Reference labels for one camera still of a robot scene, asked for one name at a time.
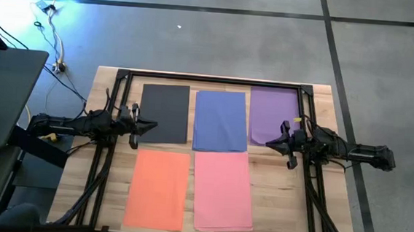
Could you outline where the orange paper sheet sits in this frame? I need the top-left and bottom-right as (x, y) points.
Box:
(122, 147), (192, 232)

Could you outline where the black desk leg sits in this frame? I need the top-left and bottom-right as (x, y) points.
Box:
(5, 123), (72, 170)

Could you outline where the power plug block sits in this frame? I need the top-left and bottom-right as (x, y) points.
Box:
(51, 61), (68, 74)

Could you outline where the black right camera cable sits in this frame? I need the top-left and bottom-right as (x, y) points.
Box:
(298, 114), (330, 140)

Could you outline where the lilac paper sheet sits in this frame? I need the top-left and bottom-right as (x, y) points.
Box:
(246, 85), (304, 150)

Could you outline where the yellow connector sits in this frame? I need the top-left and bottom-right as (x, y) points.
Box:
(40, 131), (60, 144)

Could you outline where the person's leg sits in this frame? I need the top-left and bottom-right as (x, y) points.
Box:
(0, 201), (44, 229)

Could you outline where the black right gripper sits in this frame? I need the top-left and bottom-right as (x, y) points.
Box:
(263, 119), (308, 171)

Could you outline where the grey desk top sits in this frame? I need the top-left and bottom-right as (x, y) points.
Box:
(0, 46), (51, 151)

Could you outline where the black paper sheet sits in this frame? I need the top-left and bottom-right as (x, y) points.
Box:
(136, 82), (192, 146)

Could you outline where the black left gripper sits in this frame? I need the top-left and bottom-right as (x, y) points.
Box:
(115, 101), (160, 152)

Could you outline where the pink paper sheet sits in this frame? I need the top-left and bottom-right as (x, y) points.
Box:
(189, 148), (259, 232)
(193, 223), (254, 232)

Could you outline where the white floor cable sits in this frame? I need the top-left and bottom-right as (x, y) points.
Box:
(44, 0), (72, 72)

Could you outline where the black frame strut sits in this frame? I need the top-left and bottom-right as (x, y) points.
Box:
(55, 155), (112, 231)
(302, 181), (359, 232)

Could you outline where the black floor cable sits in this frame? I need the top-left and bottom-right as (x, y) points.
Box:
(0, 7), (33, 51)

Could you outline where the black power adapter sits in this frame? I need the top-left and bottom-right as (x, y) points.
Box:
(34, 0), (58, 15)

